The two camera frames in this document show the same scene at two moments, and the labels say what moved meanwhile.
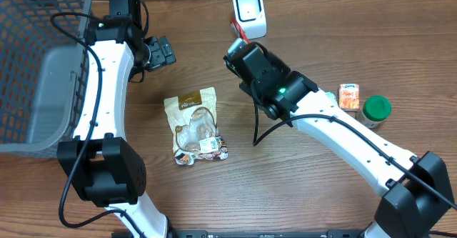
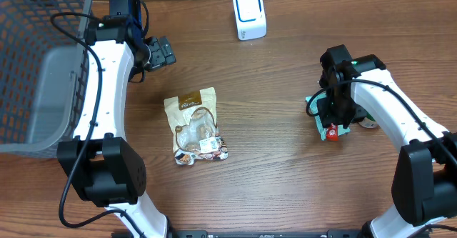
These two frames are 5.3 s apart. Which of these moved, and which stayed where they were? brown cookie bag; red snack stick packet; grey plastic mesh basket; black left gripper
Moved: red snack stick packet
Stayed: brown cookie bag; grey plastic mesh basket; black left gripper
